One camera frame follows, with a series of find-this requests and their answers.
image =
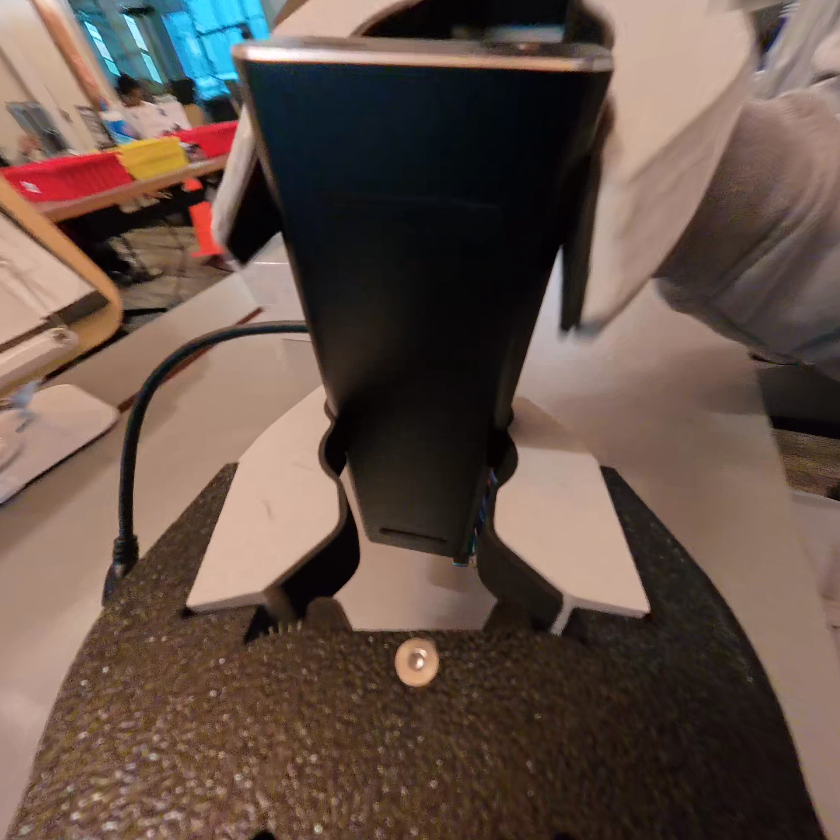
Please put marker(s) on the black silver-edged USB hub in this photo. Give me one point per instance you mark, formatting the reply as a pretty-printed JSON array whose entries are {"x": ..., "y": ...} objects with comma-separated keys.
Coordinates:
[{"x": 426, "y": 262}]

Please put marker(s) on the long wooden table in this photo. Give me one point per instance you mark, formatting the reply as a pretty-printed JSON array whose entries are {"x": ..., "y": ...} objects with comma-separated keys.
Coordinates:
[{"x": 131, "y": 191}]

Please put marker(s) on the orange traffic cone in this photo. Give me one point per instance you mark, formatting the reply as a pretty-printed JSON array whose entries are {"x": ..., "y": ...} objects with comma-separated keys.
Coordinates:
[{"x": 205, "y": 229}]

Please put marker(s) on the white desk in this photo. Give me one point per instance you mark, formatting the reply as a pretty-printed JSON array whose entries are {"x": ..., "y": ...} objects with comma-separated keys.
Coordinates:
[{"x": 656, "y": 426}]

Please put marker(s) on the red plastic bin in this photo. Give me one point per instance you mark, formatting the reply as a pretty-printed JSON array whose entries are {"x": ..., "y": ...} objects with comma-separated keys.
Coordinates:
[
  {"x": 210, "y": 138},
  {"x": 65, "y": 177}
]

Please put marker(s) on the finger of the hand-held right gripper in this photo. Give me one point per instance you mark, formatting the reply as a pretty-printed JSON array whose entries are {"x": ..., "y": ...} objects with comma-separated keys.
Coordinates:
[
  {"x": 669, "y": 131},
  {"x": 226, "y": 197}
]

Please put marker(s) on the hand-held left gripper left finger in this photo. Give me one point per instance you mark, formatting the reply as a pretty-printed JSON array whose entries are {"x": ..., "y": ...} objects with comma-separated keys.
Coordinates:
[{"x": 275, "y": 512}]

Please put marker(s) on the white stand base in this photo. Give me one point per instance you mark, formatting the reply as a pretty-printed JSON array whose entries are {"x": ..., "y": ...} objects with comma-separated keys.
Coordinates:
[{"x": 59, "y": 426}]

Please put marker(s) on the white paper sheet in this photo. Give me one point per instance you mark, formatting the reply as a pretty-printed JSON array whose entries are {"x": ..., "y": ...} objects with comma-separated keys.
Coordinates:
[{"x": 39, "y": 282}]

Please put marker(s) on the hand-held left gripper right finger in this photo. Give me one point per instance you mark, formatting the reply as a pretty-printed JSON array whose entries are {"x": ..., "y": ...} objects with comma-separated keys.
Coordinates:
[{"x": 564, "y": 525}]

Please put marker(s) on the yellow plastic bin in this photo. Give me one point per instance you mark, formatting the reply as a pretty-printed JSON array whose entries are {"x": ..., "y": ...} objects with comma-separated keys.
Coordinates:
[{"x": 151, "y": 157}]

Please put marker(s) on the large window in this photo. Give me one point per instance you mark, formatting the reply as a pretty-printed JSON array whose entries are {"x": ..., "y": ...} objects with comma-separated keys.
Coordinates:
[{"x": 197, "y": 39}]

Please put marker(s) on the wooden board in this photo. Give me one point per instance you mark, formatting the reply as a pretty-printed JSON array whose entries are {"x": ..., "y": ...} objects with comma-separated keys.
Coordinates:
[{"x": 113, "y": 313}]

